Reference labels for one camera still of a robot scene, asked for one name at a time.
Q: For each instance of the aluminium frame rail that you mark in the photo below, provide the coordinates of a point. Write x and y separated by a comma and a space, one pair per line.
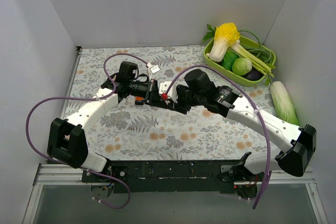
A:
169, 192

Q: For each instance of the orange and black padlock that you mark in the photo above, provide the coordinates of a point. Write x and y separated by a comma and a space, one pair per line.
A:
139, 101

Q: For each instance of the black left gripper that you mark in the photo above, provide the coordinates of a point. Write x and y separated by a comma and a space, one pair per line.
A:
153, 91

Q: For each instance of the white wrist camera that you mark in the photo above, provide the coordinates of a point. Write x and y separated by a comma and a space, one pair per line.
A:
152, 69
171, 93

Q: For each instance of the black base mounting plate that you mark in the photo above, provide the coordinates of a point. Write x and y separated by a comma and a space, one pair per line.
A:
170, 176

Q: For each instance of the round green cabbage toy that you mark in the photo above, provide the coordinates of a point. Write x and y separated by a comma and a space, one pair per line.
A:
242, 66

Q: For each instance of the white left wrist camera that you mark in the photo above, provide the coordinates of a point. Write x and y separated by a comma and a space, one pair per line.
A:
152, 69

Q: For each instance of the green plastic basket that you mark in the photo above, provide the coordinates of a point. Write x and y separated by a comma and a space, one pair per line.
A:
239, 79

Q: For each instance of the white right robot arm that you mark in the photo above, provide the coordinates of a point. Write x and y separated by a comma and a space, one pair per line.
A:
289, 146

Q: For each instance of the purple eggplant toy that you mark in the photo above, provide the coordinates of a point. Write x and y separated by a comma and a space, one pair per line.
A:
253, 75

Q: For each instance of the yellow napa cabbage toy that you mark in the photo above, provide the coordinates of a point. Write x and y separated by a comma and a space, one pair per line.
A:
225, 36

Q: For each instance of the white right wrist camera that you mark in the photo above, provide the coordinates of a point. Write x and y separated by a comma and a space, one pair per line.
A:
171, 93

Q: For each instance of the green parsley leaf toy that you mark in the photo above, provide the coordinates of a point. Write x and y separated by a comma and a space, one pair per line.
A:
210, 33

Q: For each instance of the dark green vegetable toy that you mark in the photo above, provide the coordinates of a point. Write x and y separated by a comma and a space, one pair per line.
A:
229, 59

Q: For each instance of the pale celery stalks toy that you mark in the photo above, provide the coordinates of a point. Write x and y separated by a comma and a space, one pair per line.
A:
256, 63

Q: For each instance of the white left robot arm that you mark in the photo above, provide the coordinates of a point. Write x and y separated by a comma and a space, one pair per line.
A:
67, 138

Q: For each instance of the green long beans toy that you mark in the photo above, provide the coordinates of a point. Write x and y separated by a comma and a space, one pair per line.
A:
258, 51

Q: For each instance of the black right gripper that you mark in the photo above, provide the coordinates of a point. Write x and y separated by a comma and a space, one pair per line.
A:
180, 97

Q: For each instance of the green napa cabbage toy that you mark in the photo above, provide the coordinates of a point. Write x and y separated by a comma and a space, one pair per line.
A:
283, 104

